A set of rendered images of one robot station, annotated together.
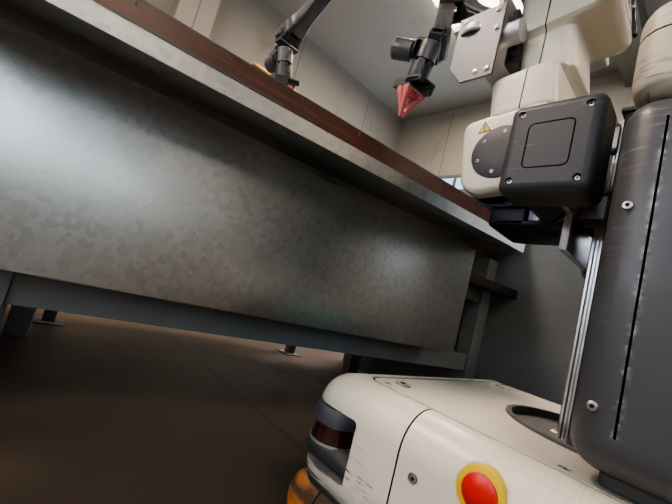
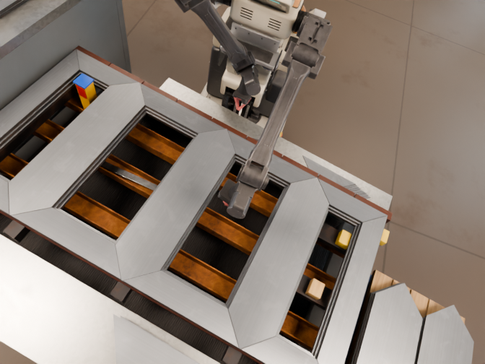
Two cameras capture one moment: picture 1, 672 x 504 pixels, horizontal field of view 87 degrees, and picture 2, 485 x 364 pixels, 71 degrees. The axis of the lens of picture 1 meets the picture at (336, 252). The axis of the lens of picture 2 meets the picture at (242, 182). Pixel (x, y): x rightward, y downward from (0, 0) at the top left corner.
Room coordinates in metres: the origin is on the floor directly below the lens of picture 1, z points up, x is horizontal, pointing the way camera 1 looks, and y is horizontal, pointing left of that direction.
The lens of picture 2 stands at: (1.57, 0.67, 2.05)
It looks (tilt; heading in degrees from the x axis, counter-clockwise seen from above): 60 degrees down; 221
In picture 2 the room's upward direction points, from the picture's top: 22 degrees clockwise
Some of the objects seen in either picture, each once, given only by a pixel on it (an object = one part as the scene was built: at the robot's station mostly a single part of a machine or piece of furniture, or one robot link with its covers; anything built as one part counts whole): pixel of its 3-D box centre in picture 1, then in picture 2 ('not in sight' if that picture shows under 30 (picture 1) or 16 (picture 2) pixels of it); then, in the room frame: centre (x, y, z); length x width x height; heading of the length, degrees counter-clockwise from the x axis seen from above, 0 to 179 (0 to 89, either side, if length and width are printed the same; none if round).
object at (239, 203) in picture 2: (280, 52); (245, 193); (1.21, 0.38, 1.18); 0.12 x 0.09 x 0.12; 40
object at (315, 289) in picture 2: not in sight; (315, 289); (1.01, 0.72, 0.79); 0.06 x 0.05 x 0.04; 33
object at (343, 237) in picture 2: not in sight; (343, 239); (0.78, 0.61, 0.79); 0.06 x 0.05 x 0.04; 33
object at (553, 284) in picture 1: (450, 297); (47, 129); (1.68, -0.58, 0.51); 1.30 x 0.04 x 1.01; 33
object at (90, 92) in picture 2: not in sight; (89, 98); (1.46, -0.46, 0.78); 0.05 x 0.05 x 0.19; 33
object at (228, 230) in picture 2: not in sight; (182, 206); (1.29, 0.16, 0.70); 1.66 x 0.08 x 0.05; 123
